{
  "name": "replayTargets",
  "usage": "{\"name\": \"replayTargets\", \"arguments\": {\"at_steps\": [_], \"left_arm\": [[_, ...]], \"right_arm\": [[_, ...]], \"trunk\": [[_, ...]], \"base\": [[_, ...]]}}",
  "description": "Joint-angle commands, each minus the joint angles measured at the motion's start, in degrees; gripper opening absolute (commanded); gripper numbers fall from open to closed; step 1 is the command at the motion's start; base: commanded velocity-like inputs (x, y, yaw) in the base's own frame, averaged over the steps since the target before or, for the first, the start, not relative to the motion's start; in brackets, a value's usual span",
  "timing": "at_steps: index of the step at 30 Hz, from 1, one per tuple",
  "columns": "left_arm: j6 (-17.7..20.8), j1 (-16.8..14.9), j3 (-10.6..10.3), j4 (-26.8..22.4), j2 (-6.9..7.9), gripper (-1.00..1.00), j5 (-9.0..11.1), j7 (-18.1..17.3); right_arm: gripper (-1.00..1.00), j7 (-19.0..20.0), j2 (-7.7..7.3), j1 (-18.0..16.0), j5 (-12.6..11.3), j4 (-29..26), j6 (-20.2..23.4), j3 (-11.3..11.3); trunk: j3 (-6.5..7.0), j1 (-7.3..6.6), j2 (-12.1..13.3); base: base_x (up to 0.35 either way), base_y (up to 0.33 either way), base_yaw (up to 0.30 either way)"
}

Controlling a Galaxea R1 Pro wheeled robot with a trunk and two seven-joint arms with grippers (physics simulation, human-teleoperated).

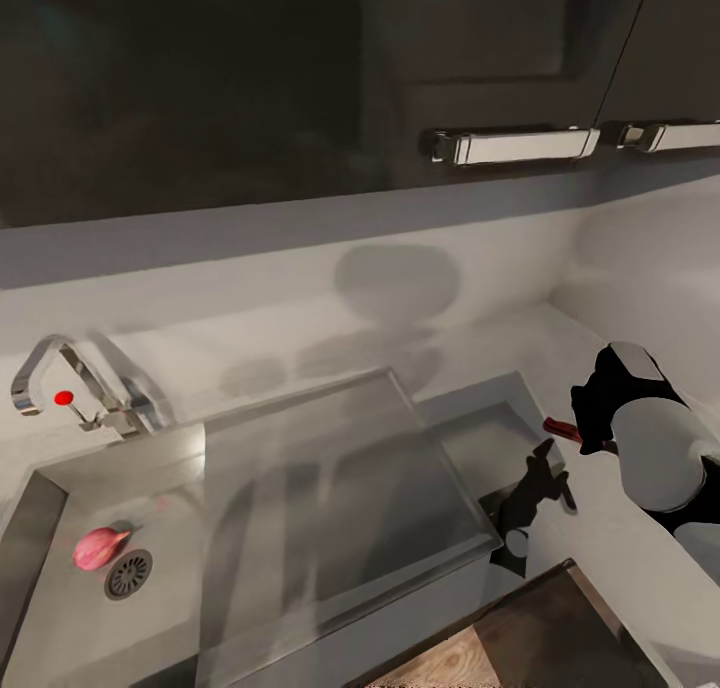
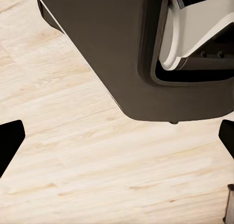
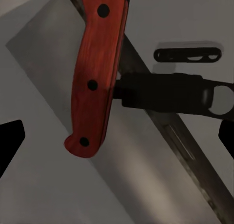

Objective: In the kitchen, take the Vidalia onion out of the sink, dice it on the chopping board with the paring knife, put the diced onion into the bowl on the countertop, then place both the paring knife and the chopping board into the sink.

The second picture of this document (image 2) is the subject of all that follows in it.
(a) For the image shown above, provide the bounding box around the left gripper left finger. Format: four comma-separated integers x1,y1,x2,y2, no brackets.
0,120,25,178

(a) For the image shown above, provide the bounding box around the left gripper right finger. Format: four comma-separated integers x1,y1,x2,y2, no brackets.
218,119,234,159

